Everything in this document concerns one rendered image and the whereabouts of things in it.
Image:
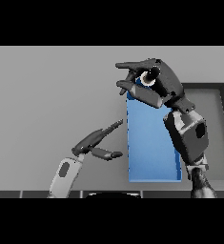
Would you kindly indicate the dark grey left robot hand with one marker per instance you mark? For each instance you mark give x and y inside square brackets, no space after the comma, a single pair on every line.
[92,141]

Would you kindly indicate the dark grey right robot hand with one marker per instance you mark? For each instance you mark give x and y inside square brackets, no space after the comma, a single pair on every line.
[167,79]

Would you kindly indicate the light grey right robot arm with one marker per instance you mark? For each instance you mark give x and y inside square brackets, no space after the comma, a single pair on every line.
[189,139]

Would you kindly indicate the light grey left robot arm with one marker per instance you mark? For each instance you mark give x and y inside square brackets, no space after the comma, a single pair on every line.
[65,174]

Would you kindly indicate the blue bin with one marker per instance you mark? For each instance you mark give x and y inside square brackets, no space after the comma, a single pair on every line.
[150,143]

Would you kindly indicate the dark grey bin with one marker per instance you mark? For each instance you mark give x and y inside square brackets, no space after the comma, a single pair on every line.
[216,127]

